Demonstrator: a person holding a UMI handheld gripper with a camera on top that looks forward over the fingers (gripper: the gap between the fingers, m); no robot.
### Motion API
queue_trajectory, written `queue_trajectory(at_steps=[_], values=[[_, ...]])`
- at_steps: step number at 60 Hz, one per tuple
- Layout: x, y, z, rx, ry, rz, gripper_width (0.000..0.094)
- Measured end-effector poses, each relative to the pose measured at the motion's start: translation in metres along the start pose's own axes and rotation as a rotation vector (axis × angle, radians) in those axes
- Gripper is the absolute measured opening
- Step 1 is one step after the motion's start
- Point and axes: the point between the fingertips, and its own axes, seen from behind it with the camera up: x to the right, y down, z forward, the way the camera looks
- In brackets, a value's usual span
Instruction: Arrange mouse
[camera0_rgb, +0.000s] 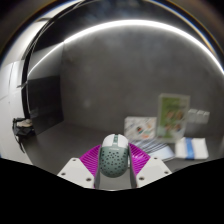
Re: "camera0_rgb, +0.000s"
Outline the green and white computer mouse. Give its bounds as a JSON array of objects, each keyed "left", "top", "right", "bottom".
[{"left": 99, "top": 133, "right": 130, "bottom": 179}]

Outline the white book with blue stripe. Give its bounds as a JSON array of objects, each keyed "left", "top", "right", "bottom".
[{"left": 174, "top": 136, "right": 210, "bottom": 160}]

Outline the white wall sockets group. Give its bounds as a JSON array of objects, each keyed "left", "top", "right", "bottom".
[{"left": 186, "top": 108, "right": 211, "bottom": 125}]

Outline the white sticker sheet card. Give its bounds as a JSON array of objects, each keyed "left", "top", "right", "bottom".
[{"left": 124, "top": 116, "right": 158, "bottom": 141}]

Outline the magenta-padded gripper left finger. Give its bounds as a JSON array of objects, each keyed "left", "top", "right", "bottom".
[{"left": 56, "top": 143, "right": 103, "bottom": 190}]

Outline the black monitor screen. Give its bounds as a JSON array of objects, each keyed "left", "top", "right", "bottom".
[{"left": 24, "top": 75, "right": 65, "bottom": 136}]

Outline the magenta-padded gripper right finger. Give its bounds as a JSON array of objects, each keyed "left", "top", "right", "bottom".
[{"left": 128, "top": 142, "right": 173, "bottom": 189}]

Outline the black bag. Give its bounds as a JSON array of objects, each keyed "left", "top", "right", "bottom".
[{"left": 12, "top": 117, "right": 35, "bottom": 138}]

